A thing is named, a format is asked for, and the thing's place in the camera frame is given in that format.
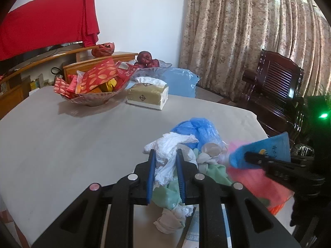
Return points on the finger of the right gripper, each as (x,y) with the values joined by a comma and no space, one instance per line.
(254,158)

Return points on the tissue box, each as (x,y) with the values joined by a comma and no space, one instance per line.
(148,92)

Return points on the orange foam net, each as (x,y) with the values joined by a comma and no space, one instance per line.
(270,193)

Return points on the red cloth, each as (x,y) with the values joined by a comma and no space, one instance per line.
(41,23)

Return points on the green potted plant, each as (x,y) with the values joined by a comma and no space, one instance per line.
(326,94)

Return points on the blue crumpled plastic cover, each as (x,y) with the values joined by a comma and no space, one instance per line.
(203,130)

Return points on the grey tablecloth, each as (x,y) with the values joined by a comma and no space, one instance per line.
(52,149)

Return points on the red orange snack packet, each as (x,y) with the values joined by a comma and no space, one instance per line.
(94,80)

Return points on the glass snack bowl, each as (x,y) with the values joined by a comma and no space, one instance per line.
(96,99)

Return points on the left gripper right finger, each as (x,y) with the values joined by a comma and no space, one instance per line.
(229,214)

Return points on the dark wooden armchair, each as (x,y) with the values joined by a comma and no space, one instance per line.
(272,93)

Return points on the white tissue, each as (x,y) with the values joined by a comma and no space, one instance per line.
(166,150)

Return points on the wooden tv cabinet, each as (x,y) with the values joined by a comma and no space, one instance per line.
(42,70)

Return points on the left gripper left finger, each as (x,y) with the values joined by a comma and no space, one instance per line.
(103,215)

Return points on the red apples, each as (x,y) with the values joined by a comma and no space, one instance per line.
(145,60)

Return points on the red ornament on cabinet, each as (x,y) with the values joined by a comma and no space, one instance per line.
(103,50)

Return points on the blue plastic covered stool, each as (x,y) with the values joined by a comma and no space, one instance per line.
(181,82)

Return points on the floral beige curtain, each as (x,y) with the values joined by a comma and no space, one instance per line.
(223,38)

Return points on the glass fruit bowl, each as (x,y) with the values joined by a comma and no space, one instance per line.
(154,72)

